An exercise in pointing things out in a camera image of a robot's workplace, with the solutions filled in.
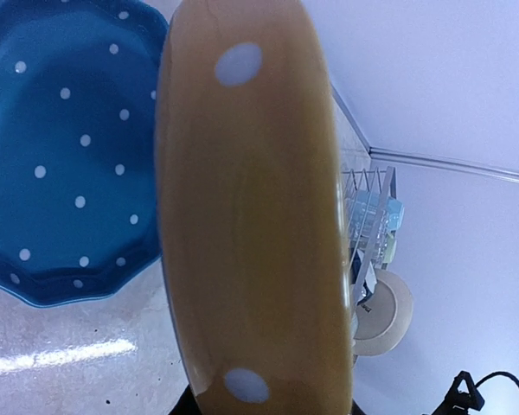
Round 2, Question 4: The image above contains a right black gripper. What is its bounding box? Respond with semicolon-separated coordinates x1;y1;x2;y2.
432;371;485;415

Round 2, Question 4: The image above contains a yellow polka dot plate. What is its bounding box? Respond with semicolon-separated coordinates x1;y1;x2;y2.
155;1;353;414

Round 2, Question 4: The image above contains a blue polka dot plate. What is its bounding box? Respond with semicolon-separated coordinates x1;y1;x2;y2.
0;1;169;308

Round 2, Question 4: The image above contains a beige plate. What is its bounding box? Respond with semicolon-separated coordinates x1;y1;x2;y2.
353;269;413;357

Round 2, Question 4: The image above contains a dark teal white bowl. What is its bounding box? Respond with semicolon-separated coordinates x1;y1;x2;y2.
351;250;377;305

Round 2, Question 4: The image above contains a pale green cup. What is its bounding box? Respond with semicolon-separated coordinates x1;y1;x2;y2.
379;233;397;265

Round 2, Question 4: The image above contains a light blue cup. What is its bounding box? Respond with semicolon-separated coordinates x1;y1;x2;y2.
353;190;405;232

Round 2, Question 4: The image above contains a metal wire dish rack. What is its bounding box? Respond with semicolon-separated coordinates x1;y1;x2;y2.
341;167;397;305

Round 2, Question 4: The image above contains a right aluminium frame post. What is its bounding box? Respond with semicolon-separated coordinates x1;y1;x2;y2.
368;147;519;184

